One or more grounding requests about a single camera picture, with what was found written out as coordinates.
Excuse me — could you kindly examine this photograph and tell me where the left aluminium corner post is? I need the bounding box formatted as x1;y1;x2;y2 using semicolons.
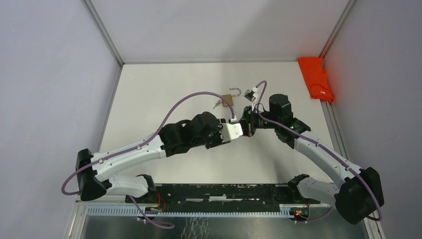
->
82;0;124;67

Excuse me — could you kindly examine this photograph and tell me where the orange folded cloth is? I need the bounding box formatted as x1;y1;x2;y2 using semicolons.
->
298;57;335;103

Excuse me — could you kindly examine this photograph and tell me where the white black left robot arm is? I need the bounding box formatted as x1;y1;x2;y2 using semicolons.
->
76;112;243;203

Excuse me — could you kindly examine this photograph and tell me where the aluminium corner frame post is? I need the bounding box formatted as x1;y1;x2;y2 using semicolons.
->
318;0;358;58

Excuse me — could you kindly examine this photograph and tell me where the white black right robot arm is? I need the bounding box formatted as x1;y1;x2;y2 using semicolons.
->
239;92;384;225

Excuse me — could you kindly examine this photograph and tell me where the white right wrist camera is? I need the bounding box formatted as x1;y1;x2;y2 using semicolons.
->
244;86;260;112

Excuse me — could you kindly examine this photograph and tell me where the aluminium front frame rail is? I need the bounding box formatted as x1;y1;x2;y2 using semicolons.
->
66;184;385;239

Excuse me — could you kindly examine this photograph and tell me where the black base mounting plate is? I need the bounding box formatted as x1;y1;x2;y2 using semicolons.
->
135;184;319;213

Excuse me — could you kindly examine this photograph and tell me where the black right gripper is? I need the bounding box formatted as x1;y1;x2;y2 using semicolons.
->
239;106;279;137

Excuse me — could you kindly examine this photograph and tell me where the silver key bunch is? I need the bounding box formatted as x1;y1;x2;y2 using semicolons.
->
212;100;223;109

